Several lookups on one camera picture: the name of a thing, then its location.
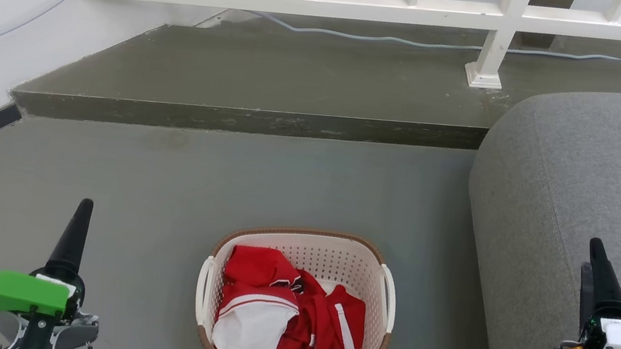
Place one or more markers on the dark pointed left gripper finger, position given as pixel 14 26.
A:
pixel 72 237

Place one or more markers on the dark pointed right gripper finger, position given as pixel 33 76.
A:
pixel 604 280
pixel 584 295

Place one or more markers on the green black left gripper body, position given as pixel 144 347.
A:
pixel 10 290

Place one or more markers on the white laundry basket brown rim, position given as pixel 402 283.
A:
pixel 335 258

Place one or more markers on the grey fabric sofa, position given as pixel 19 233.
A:
pixel 593 180

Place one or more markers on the red white jersey shirt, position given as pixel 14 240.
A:
pixel 254 301

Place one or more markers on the red shorts white stripe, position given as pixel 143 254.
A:
pixel 334 326

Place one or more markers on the grey left wrist camera housing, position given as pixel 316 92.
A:
pixel 71 333

